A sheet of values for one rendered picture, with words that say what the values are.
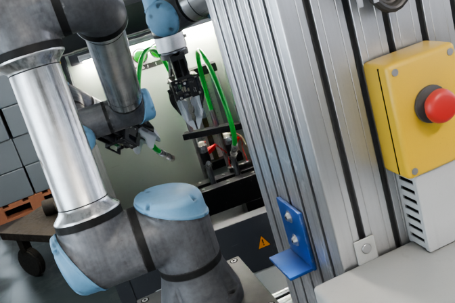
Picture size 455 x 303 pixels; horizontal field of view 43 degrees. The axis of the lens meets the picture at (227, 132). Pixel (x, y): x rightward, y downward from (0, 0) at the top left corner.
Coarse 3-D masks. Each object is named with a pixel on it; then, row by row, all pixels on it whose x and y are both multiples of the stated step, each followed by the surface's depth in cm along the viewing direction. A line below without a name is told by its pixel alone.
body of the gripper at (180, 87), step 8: (160, 56) 144; (168, 56) 142; (176, 56) 141; (184, 56) 141; (176, 64) 144; (184, 64) 144; (176, 72) 144; (184, 72) 144; (192, 72) 146; (168, 80) 147; (176, 80) 142; (184, 80) 144; (192, 80) 143; (176, 88) 144; (184, 88) 145; (192, 88) 144; (200, 88) 144; (184, 96) 145; (192, 96) 144
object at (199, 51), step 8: (200, 64) 182; (208, 64) 163; (200, 72) 184; (216, 80) 160; (216, 88) 160; (208, 96) 188; (224, 96) 159; (208, 104) 189; (224, 104) 158; (216, 120) 190; (232, 120) 159; (232, 128) 159; (232, 136) 161; (232, 144) 165; (232, 152) 171
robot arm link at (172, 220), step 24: (144, 192) 102; (168, 192) 101; (192, 192) 99; (144, 216) 97; (168, 216) 96; (192, 216) 97; (144, 240) 96; (168, 240) 97; (192, 240) 98; (216, 240) 103; (168, 264) 99; (192, 264) 99
